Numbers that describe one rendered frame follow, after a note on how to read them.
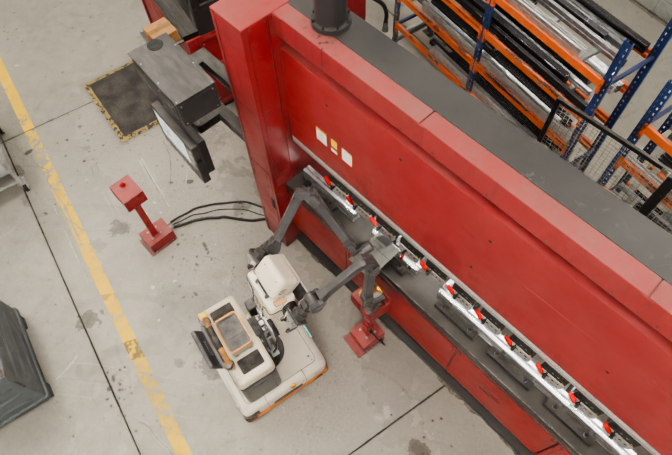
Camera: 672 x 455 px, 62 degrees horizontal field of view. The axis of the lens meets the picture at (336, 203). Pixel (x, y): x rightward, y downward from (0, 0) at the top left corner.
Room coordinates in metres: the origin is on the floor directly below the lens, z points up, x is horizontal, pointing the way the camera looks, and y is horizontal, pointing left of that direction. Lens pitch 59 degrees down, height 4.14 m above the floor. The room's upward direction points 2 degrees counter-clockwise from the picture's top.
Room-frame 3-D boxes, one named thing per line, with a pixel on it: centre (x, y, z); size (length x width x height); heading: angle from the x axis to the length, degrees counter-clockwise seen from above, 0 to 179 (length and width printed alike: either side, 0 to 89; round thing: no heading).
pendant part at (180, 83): (2.19, 0.86, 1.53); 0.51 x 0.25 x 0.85; 38
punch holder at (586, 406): (0.54, -1.24, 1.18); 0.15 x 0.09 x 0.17; 42
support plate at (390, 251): (1.47, -0.22, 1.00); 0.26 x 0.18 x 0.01; 132
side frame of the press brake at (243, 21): (2.41, 0.18, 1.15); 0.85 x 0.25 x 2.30; 132
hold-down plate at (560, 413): (0.48, -1.22, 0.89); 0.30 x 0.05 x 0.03; 42
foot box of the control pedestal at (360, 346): (1.25, -0.17, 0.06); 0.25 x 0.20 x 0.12; 125
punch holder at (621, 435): (0.39, -1.38, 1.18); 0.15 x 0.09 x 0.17; 42
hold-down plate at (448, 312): (1.08, -0.69, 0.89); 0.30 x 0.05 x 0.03; 42
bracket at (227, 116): (2.36, 0.73, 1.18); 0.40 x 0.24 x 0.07; 42
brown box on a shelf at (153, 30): (3.46, 1.34, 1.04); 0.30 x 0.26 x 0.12; 31
